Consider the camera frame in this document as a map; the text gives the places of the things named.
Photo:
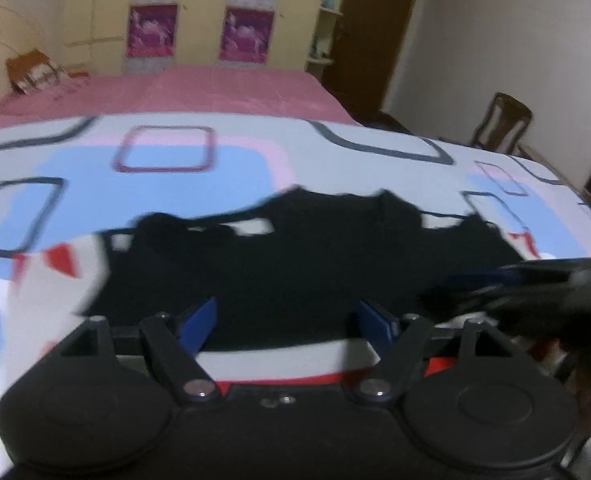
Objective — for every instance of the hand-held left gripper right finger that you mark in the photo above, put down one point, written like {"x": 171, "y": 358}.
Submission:
{"x": 375, "y": 327}

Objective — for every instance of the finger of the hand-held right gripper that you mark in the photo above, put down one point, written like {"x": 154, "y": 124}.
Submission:
{"x": 490, "y": 276}
{"x": 465, "y": 300}

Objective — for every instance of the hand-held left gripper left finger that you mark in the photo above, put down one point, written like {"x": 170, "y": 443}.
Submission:
{"x": 198, "y": 327}

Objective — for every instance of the red black white striped sweater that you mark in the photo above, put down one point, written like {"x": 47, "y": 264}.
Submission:
{"x": 285, "y": 260}

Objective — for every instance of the patterned bedsheet with rounded squares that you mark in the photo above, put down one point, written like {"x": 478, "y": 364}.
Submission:
{"x": 175, "y": 180}

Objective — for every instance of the brown wooden chair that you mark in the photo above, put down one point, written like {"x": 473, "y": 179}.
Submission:
{"x": 495, "y": 125}

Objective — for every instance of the pink bedsheet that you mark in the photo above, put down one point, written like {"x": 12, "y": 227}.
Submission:
{"x": 200, "y": 95}

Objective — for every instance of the dark brown wooden door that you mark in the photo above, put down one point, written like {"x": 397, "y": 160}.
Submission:
{"x": 375, "y": 35}

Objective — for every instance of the cream open shelf unit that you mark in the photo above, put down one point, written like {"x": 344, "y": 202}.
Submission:
{"x": 325, "y": 60}

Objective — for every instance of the brown bag with paper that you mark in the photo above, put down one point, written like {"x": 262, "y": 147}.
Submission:
{"x": 32, "y": 72}

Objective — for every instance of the cream yellow wardrobe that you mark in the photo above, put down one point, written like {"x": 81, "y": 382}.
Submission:
{"x": 203, "y": 10}

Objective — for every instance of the purple wall poster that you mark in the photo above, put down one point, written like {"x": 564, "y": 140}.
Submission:
{"x": 245, "y": 35}
{"x": 152, "y": 32}

